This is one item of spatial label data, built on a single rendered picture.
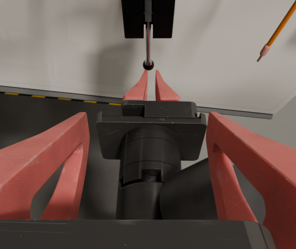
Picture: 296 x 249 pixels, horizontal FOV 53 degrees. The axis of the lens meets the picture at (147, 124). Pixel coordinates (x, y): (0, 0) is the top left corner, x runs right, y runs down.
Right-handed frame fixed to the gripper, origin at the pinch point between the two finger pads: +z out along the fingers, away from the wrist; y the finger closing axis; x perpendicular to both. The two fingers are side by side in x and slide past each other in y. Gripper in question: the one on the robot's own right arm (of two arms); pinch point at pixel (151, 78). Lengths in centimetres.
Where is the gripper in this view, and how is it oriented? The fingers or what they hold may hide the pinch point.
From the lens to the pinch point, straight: 35.5
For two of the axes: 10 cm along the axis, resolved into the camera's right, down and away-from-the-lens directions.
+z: 0.2, -7.9, 6.1
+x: -0.1, 6.1, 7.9
